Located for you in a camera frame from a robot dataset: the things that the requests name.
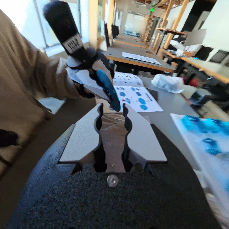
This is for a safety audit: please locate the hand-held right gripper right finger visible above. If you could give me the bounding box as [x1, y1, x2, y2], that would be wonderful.
[122, 103, 168, 171]

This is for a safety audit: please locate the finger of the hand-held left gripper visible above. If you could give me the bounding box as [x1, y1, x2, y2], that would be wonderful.
[75, 69, 112, 103]
[97, 58, 115, 84]

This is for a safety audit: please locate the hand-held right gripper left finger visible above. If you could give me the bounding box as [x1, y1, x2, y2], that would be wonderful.
[59, 103, 104, 163]

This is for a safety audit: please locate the blue round metal plate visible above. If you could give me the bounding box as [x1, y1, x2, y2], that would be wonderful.
[95, 69, 121, 112]

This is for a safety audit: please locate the long wooden edged desk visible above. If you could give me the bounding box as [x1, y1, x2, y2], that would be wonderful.
[159, 47, 229, 84]

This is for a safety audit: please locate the large window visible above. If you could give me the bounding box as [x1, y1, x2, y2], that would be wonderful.
[0, 0, 90, 54]

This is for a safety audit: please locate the clear plastic bag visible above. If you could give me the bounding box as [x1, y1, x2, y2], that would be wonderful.
[99, 113, 150, 173]

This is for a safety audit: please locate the assembly guide booklet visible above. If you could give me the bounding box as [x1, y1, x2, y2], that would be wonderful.
[109, 72, 165, 113]

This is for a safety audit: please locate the white paper sheet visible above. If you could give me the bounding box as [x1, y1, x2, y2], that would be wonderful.
[122, 52, 162, 65]

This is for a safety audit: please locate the white foam sheet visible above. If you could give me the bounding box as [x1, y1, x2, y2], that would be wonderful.
[170, 113, 229, 229]

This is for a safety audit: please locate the white plastic bag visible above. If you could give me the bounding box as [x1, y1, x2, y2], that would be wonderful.
[151, 73, 185, 94]

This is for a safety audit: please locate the small blue metal bracket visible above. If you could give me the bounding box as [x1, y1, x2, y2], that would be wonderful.
[202, 137, 223, 156]

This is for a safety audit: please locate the blue perforated metal bracket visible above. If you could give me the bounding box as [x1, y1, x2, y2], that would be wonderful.
[202, 117, 229, 136]

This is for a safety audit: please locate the black strap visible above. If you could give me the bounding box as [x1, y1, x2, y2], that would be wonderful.
[0, 129, 20, 148]

